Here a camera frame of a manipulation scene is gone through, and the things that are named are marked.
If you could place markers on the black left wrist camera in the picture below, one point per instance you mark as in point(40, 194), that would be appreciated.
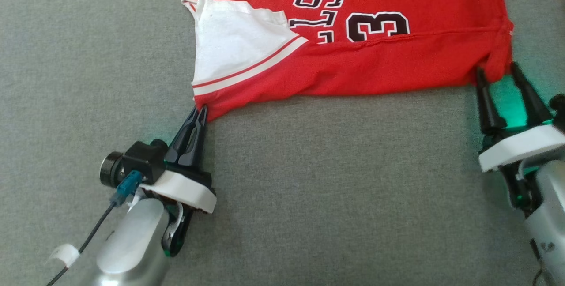
point(141, 160)

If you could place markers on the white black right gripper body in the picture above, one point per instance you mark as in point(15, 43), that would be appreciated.
point(521, 144)

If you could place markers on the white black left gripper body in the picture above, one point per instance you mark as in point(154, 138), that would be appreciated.
point(185, 191)

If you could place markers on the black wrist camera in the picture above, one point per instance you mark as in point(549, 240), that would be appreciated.
point(558, 111)
point(141, 160)

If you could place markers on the red white basketball jersey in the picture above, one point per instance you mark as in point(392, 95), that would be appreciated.
point(375, 65)

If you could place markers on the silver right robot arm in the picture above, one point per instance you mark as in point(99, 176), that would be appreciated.
point(551, 215)

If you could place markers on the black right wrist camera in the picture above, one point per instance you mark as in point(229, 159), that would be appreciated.
point(558, 111)

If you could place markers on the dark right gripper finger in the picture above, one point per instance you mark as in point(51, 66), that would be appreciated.
point(532, 105)
point(489, 114)

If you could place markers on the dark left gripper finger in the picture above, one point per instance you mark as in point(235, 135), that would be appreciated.
point(183, 142)
point(199, 149)

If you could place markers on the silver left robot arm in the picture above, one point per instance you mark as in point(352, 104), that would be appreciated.
point(132, 246)

